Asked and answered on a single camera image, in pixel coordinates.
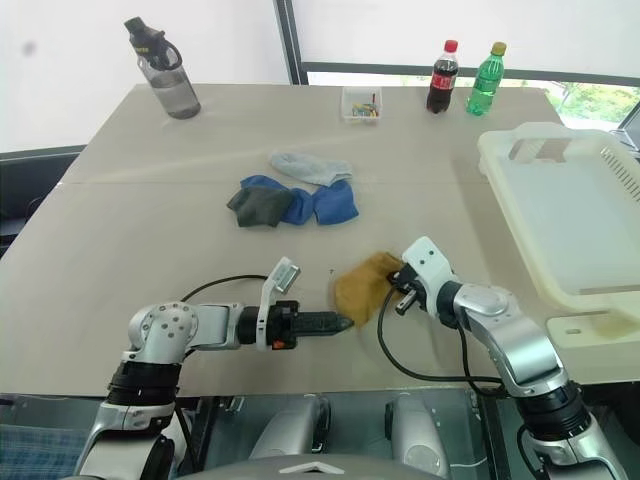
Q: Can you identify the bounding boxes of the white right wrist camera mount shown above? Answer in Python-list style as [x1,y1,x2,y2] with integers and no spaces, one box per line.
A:
[401,236,455,302]

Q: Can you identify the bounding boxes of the green bottle yellow cap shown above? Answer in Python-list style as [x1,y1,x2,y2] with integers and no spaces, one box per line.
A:
[465,41,508,118]

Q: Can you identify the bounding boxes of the blue checkered fabric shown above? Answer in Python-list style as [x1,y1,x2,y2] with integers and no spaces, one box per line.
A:
[0,423,90,480]

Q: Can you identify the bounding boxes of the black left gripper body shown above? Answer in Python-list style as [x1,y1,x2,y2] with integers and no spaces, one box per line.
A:
[267,299,303,352]

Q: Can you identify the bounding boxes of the cola bottle red cap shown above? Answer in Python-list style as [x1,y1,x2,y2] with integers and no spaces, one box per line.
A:
[425,39,460,116]

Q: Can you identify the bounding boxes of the black furniture beside table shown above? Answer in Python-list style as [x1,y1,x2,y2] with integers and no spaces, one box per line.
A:
[0,144,88,257]

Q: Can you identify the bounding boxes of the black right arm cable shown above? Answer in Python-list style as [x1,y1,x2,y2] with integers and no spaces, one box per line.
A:
[376,286,507,397]

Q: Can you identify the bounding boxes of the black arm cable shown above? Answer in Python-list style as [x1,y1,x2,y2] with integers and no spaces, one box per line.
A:
[376,286,507,397]
[179,273,272,304]

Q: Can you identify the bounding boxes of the clear box of colourful clips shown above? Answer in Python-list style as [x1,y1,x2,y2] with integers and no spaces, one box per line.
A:
[340,86,384,125]

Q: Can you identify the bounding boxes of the dark grey sock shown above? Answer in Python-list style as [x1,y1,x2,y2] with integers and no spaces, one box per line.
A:
[226,186,293,229]

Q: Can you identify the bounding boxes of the light grey sock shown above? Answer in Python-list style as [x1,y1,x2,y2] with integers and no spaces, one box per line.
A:
[268,151,354,187]

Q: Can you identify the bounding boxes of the yellow sock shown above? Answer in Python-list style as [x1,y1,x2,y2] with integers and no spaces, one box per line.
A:
[333,251,405,330]

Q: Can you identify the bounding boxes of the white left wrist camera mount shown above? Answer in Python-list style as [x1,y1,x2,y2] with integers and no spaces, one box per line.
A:
[256,256,303,352]

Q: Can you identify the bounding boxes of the dark window frame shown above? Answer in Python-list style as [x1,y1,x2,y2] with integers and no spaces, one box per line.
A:
[272,0,640,92]

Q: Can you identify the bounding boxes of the grey sports water bottle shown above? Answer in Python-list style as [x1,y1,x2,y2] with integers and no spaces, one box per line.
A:
[123,16,202,121]

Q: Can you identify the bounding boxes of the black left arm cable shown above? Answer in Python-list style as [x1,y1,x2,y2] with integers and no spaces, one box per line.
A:
[179,273,272,304]

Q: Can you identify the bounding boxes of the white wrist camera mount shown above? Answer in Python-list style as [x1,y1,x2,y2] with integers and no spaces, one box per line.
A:
[401,236,455,302]
[256,256,303,352]

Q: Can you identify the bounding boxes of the dark laptop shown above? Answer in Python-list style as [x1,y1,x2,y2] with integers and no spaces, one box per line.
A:
[606,97,640,152]

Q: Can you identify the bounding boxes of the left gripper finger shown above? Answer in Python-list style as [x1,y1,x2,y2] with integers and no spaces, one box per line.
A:
[300,310,354,326]
[300,322,357,338]

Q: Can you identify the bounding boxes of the blue sock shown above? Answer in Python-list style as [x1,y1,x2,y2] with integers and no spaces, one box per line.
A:
[310,179,361,226]
[238,174,315,227]

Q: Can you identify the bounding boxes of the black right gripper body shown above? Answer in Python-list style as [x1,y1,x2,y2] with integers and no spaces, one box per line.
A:
[388,264,427,310]

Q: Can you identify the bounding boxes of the white plastic basket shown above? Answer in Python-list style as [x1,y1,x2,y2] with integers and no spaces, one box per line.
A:
[476,121,640,324]

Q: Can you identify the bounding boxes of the dark grey rounded cover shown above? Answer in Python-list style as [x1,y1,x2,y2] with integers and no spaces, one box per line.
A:
[172,453,454,480]

